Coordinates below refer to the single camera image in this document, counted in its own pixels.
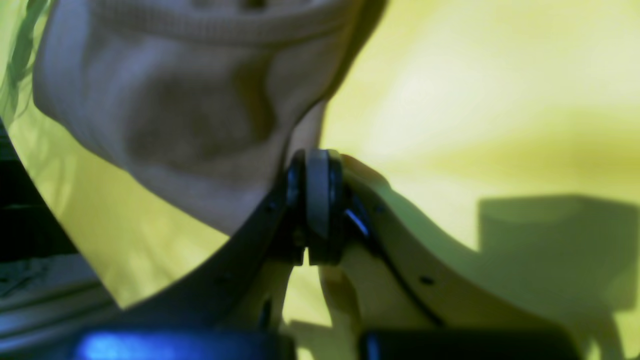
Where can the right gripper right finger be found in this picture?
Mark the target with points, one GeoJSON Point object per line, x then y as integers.
{"type": "Point", "coordinates": [412, 306]}

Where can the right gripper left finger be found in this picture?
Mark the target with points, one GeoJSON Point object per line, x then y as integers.
{"type": "Point", "coordinates": [229, 307]}

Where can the brown T-shirt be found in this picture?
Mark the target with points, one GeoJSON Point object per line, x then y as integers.
{"type": "Point", "coordinates": [203, 102]}

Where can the yellow table cloth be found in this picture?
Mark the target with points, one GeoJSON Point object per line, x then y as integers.
{"type": "Point", "coordinates": [508, 130]}

